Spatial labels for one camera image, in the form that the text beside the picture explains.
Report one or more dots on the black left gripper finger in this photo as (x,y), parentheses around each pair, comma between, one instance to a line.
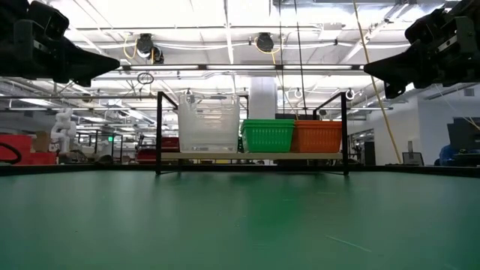
(90,63)

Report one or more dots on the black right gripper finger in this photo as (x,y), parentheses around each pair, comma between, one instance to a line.
(397,69)

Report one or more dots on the red plastic basket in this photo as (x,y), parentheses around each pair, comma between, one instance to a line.
(317,125)
(317,140)

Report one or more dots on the clear plastic basket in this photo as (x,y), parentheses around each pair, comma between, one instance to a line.
(208,99)
(208,138)
(208,112)

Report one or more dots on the green plastic basket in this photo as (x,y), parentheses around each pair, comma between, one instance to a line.
(268,125)
(268,142)
(268,121)

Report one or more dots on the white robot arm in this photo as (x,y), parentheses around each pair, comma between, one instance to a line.
(63,127)

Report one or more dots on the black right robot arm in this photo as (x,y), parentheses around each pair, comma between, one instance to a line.
(465,7)

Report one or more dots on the black monitor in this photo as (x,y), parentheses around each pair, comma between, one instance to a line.
(463,133)

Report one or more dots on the brown cardboard box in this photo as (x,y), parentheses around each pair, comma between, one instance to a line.
(41,141)

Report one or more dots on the black narrow cabinet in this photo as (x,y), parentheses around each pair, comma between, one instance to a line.
(369,153)

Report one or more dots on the small grey monitor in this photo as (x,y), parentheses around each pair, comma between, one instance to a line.
(412,158)

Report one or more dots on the blue chair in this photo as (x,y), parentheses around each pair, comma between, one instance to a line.
(448,155)

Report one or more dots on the white square pillar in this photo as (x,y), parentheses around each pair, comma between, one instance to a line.
(262,97)

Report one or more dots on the green table mat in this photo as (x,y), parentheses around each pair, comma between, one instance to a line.
(240,225)

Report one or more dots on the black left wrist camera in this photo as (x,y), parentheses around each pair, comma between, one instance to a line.
(48,20)

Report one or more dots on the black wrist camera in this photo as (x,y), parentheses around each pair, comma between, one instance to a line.
(427,28)
(48,20)

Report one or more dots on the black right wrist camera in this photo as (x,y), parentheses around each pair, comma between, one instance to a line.
(427,28)

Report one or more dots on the black table frame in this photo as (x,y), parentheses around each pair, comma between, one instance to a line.
(75,169)

